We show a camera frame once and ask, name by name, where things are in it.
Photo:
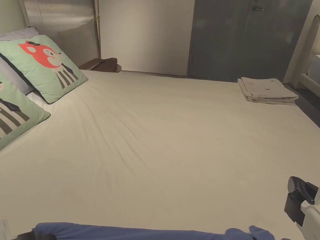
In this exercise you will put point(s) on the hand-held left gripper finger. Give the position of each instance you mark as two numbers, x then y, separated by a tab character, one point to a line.
37	236

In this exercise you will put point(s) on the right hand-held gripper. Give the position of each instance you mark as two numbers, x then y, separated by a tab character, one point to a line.
311	215

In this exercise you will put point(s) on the blue garment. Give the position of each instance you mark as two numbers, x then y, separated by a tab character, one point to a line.
125	232

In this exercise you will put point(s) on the folded beige cloth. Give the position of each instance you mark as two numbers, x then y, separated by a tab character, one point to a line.
267	90

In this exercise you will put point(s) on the green cushion with striped print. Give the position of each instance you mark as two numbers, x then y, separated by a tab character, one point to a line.
17	117

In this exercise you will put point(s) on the white pillow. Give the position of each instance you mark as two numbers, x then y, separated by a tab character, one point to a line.
37	98

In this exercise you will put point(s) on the bed with beige sheet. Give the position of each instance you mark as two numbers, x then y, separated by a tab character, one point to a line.
160	150

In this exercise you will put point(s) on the grey pillow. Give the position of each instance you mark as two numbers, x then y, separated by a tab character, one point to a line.
15	77

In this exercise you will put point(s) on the green cushion with fox print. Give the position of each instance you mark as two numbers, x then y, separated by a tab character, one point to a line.
47	75

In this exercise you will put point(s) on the dark grey door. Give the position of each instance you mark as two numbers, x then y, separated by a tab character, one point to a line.
240	37

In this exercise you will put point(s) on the dark wooden nightstand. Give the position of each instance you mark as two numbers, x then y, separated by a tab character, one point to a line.
105	64

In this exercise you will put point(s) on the padded grey headboard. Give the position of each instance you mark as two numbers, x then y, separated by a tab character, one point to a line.
75	30

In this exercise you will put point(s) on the brass pole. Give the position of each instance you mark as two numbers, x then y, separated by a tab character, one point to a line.
99	35

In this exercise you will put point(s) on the white furniture frame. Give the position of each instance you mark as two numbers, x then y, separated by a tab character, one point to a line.
303	50

